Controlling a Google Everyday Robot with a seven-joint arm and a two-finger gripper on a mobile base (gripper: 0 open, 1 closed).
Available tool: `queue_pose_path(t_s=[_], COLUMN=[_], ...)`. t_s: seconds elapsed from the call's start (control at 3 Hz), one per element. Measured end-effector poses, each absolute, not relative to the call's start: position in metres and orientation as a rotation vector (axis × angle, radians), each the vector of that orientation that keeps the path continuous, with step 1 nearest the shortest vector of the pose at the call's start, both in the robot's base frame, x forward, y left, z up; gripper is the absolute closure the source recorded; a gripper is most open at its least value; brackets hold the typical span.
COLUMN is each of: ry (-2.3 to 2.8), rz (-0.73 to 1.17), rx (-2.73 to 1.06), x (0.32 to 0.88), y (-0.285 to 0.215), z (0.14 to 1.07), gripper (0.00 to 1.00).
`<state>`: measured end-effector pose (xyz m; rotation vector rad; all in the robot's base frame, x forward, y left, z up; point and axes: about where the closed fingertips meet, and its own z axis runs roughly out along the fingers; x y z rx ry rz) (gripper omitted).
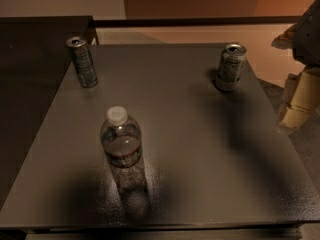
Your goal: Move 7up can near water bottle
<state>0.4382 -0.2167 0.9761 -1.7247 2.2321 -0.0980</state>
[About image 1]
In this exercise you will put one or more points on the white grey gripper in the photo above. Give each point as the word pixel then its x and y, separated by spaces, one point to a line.
pixel 309 39

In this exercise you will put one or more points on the green 7up can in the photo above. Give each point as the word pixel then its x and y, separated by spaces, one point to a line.
pixel 232 62

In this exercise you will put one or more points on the clear plastic water bottle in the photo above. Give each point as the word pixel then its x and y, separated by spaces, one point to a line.
pixel 121 139

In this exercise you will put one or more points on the tall slim silver can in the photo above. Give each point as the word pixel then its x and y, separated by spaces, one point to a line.
pixel 82 60

